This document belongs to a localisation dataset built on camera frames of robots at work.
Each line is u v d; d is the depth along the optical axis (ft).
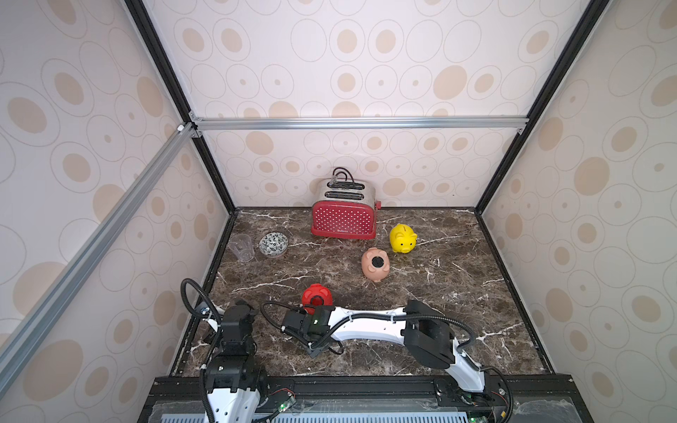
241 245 3.38
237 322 1.85
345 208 3.19
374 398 2.40
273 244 3.48
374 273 3.00
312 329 1.95
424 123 6.04
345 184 3.46
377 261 3.02
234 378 1.72
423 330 1.73
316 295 2.73
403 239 3.27
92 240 1.84
